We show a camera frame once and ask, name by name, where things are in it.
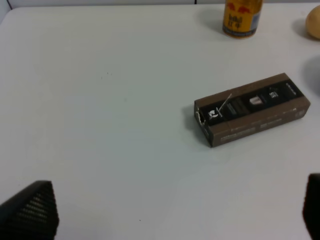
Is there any brown rectangular cardboard box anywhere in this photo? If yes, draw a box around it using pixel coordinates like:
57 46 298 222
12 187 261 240
194 73 311 147

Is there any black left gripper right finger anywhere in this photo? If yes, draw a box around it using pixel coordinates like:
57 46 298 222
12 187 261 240
302 173 320 240

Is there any tan round bun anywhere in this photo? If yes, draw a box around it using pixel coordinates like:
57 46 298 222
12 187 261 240
305 6 320 39

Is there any gold energy drink can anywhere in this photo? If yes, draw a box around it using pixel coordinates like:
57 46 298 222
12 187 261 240
222 0 264 39

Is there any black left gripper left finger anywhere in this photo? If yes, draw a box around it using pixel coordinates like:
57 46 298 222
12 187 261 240
0 180 60 240

